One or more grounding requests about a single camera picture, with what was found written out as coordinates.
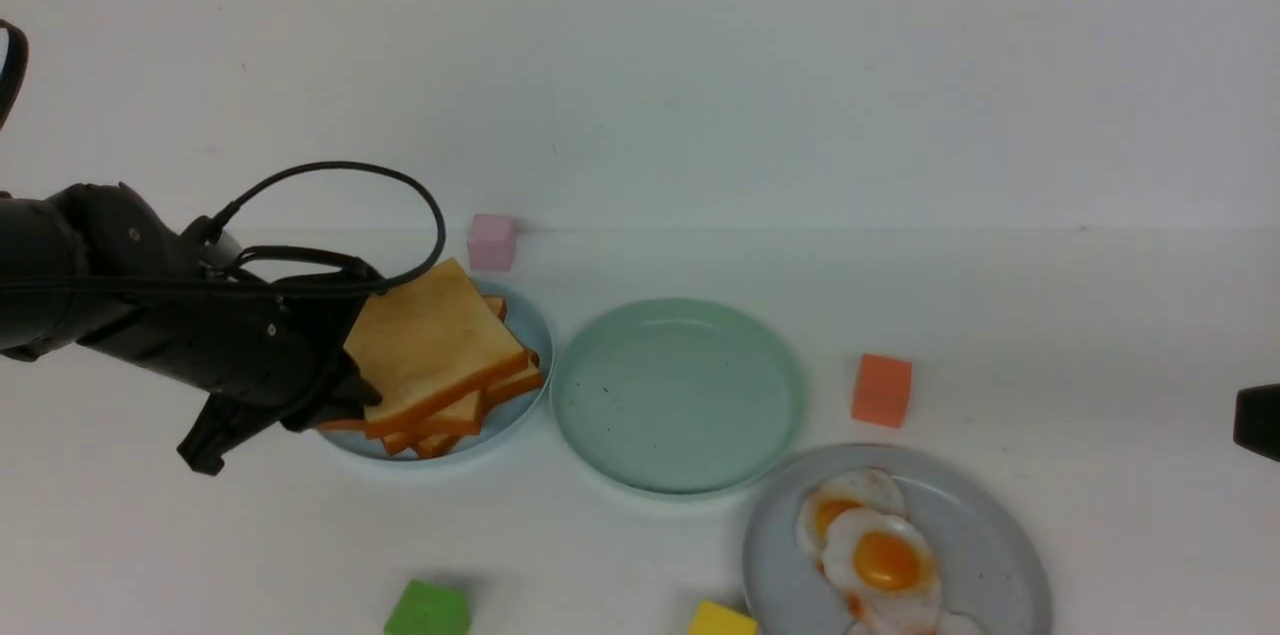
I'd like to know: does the toast slice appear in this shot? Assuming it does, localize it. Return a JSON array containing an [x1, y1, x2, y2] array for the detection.
[[380, 433, 465, 460], [317, 390, 484, 437], [344, 259, 529, 438], [465, 294, 550, 437]]

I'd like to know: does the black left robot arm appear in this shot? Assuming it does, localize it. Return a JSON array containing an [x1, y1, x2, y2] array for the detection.
[[1, 184, 381, 476]]

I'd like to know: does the green cube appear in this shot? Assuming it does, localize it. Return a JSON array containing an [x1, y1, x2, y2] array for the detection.
[[383, 579, 471, 635]]

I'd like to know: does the mint green plate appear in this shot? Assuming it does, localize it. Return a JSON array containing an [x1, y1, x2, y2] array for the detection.
[[547, 298, 806, 498]]

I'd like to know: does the fried egg at edge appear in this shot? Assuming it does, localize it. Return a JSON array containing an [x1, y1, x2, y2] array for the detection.
[[934, 611, 986, 635]]

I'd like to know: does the yellow cube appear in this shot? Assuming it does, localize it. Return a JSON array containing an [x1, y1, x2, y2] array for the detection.
[[686, 600, 760, 635]]

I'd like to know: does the pink cube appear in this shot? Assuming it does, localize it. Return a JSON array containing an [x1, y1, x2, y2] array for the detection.
[[466, 214, 518, 271]]

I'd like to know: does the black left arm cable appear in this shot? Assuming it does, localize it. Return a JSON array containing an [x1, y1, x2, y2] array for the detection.
[[0, 20, 448, 301]]

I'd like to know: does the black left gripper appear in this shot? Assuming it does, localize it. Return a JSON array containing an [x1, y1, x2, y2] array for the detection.
[[79, 255, 383, 476]]

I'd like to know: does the grey egg plate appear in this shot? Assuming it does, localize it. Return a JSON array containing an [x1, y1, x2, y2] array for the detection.
[[741, 444, 1053, 634]]

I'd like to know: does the fried egg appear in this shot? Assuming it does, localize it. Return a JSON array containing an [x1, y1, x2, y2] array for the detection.
[[794, 469, 910, 563], [934, 611, 986, 635], [820, 507, 942, 634]]

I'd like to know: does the light blue bread plate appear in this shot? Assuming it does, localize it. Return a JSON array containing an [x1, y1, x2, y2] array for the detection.
[[317, 279, 556, 472]]

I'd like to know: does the orange cube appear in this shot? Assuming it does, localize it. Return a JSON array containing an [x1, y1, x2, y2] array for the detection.
[[850, 353, 913, 429]]

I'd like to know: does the fried egg front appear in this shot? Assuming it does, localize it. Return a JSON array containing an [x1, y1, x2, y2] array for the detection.
[[820, 507, 942, 634]]

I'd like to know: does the fried egg behind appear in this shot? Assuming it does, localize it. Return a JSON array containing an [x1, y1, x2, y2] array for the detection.
[[794, 469, 910, 563]]

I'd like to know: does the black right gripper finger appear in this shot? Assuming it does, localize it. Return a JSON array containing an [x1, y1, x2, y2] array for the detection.
[[1231, 383, 1280, 462]]

